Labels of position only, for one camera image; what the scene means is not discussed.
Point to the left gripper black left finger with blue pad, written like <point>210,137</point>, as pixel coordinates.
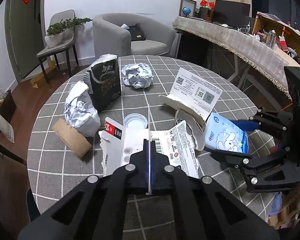
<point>95,208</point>

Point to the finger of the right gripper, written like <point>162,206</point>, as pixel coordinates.
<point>247,163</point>
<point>273,123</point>

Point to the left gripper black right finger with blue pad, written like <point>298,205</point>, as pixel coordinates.
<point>202,208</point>

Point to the blue white wet wipes pack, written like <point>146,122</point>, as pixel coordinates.
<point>222,134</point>

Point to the torn white paper cup sleeve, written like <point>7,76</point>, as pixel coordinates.
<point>193,128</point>

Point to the brown cardboard roll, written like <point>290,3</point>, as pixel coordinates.
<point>74,140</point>

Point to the white torn packaging card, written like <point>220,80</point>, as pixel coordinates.
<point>118,143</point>

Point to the white QR code leaflet box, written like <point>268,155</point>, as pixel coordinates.
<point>192,94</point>

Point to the clear plastic lid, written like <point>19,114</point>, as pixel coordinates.
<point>135,120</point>

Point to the white paper bag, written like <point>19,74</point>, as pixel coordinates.
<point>79,111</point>

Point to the beige fringed desk cloth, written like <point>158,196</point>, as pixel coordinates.
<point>268,62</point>

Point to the grey checkered tablecloth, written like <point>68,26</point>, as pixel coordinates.
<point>54,170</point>

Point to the wooden desk organizer box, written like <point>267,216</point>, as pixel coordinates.
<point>267,22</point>

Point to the black monitor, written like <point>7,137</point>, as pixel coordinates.
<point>234,14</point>

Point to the cardboard box on floor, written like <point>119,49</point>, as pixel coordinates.
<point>40,80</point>

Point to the small blue globe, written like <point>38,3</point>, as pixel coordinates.
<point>186,11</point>

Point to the framed picture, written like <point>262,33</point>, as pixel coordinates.
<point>190,4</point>

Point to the black handbag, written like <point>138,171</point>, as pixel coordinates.
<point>136,33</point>

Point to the grey armchair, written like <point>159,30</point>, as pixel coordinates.
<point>111,36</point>

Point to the potted green plant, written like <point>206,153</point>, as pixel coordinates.
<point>55,32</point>

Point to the grey dining chair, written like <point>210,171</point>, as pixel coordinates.
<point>66,44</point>

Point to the dark green door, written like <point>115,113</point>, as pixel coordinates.
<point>24,38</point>

